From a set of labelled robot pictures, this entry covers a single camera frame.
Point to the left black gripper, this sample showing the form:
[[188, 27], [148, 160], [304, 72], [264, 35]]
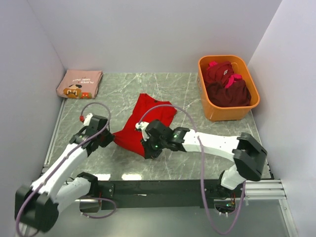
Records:
[[109, 138]]

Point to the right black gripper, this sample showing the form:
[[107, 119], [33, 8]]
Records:
[[149, 153]]

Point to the bright red t-shirt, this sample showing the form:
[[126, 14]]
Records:
[[146, 110]]

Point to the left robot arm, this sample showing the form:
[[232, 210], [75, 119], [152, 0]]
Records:
[[39, 204]]

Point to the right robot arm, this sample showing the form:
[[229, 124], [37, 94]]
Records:
[[247, 154]]

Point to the folded pink graphic t-shirt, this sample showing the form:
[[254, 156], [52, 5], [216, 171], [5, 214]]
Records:
[[77, 84]]

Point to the black base crossbar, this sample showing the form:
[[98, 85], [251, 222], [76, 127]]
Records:
[[144, 194]]

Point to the orange plastic basket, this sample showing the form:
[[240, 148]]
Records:
[[215, 113]]

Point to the dark red t-shirt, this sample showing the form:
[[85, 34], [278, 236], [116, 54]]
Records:
[[237, 95]]

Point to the maroon t-shirt with pink collar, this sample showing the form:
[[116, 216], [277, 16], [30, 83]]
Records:
[[222, 73]]

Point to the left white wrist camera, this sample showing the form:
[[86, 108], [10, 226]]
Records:
[[86, 119]]

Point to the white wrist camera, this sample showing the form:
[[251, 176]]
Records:
[[86, 119], [141, 125]]

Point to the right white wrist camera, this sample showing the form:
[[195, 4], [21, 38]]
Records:
[[141, 125]]

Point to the aluminium rail frame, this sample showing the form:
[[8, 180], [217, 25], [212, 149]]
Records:
[[265, 189]]

